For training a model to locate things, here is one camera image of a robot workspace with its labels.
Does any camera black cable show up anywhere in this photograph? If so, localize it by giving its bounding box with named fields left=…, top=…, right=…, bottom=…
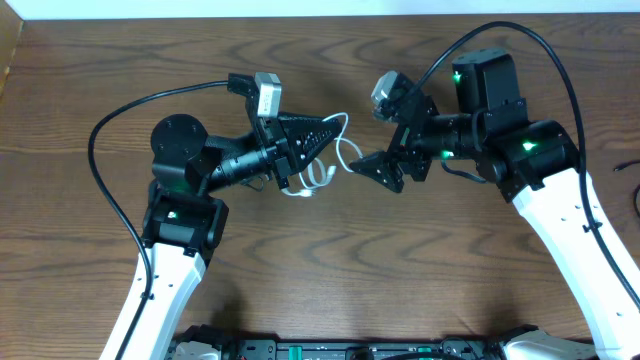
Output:
left=87, top=80, right=231, bottom=360
left=409, top=20, right=640, bottom=311

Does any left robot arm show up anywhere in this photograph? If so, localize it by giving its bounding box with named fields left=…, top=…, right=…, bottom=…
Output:
left=101, top=112, right=349, bottom=359

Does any left camera black cable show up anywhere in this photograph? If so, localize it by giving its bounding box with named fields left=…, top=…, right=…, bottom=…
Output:
left=87, top=80, right=231, bottom=360

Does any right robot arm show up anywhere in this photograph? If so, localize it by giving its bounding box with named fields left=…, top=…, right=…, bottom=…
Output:
left=351, top=48, right=639, bottom=359

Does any right camera black cable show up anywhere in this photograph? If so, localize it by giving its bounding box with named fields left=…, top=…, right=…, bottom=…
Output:
left=409, top=20, right=640, bottom=311

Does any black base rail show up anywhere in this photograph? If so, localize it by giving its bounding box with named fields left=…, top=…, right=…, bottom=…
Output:
left=169, top=324, right=596, bottom=360

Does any black USB cable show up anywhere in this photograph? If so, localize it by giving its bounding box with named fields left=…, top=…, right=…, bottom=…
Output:
left=612, top=158, right=640, bottom=219

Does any white USB cable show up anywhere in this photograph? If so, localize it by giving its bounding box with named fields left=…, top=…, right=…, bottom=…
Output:
left=279, top=112, right=365, bottom=198

